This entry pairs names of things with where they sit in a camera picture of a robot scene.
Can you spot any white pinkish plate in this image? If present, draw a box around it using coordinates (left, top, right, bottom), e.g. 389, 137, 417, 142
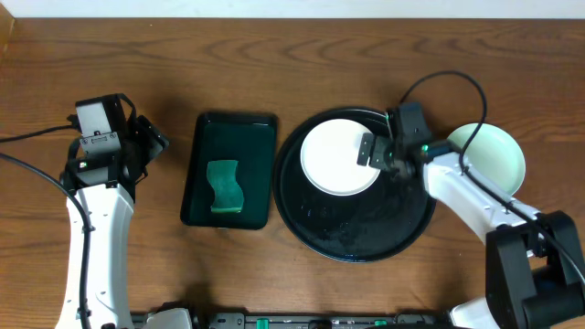
300, 119, 380, 196

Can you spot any mint plate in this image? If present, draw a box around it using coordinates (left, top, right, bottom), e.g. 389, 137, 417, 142
465, 123, 526, 196

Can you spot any green scrub sponge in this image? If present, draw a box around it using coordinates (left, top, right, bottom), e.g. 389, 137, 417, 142
207, 160, 244, 214

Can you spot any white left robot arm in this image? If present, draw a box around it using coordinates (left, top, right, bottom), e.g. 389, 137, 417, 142
57, 115, 168, 328

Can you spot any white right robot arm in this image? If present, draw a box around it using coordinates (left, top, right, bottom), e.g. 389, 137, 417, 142
357, 103, 584, 328

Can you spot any black round tray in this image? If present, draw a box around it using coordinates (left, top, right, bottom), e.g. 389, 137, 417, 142
272, 107, 436, 263

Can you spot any dark green rectangular tray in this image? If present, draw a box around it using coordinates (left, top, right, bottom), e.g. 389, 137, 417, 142
180, 112, 277, 230

